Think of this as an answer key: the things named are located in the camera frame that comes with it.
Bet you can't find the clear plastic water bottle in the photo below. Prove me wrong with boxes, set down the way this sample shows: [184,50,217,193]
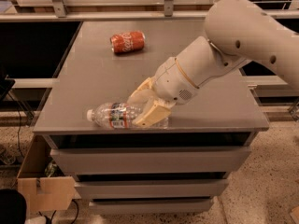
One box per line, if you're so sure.
[86,103,169,129]

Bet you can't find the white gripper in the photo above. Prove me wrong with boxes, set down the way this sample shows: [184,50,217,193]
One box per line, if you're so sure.
[127,57,199,127]

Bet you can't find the black cable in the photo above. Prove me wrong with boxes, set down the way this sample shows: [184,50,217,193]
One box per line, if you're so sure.
[6,91,36,161]

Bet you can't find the grey drawer cabinet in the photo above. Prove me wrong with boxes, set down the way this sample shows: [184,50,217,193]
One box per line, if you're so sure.
[34,20,269,214]

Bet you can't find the red coke can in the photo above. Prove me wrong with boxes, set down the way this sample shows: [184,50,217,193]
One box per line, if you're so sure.
[110,31,145,54]

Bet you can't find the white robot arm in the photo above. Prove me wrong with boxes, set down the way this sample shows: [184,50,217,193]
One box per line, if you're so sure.
[128,0,299,128]

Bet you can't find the metal shelf frame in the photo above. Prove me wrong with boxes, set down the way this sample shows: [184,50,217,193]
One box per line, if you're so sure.
[0,0,298,22]

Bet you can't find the black round object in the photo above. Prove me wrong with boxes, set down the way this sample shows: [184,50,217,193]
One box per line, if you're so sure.
[0,189,27,224]

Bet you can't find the brown cardboard box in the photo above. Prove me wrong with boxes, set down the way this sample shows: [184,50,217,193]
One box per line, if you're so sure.
[17,136,76,213]

